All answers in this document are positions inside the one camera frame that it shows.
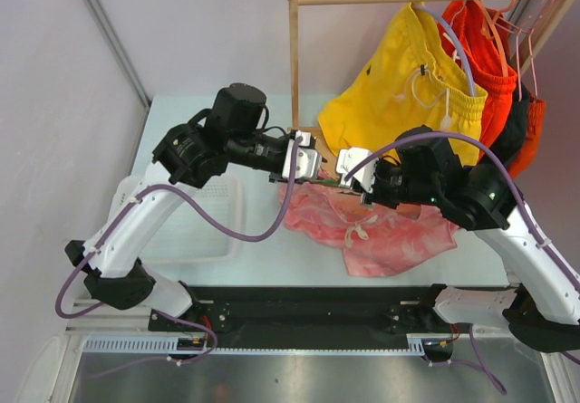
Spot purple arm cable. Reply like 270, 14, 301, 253
54, 135, 305, 320
343, 131, 580, 368

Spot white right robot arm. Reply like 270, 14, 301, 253
348, 126, 579, 353

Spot yellow shorts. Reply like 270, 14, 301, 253
318, 4, 488, 153

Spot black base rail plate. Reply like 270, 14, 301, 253
148, 284, 484, 349

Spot white slotted cable duct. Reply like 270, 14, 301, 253
82, 335, 425, 358

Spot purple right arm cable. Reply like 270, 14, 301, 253
343, 131, 580, 368

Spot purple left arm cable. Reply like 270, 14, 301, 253
54, 135, 305, 320

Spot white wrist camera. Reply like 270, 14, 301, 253
335, 147, 377, 206
281, 130, 323, 183

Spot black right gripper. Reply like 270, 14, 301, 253
353, 156, 440, 209

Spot white plastic basket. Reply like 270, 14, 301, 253
108, 175, 249, 264

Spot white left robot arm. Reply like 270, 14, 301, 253
65, 82, 324, 331

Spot orange plastic hanger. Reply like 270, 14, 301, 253
479, 0, 522, 78

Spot lavender plastic hanger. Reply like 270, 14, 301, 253
411, 3, 477, 98

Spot green wire hanger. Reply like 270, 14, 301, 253
315, 178, 352, 190

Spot pink wire hanger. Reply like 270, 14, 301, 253
507, 0, 555, 101

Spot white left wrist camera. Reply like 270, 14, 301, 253
281, 130, 323, 183

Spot pink patterned shorts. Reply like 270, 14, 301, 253
284, 183, 459, 278

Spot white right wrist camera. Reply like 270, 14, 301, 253
335, 147, 377, 206

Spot black and orange shorts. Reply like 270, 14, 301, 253
490, 85, 546, 178

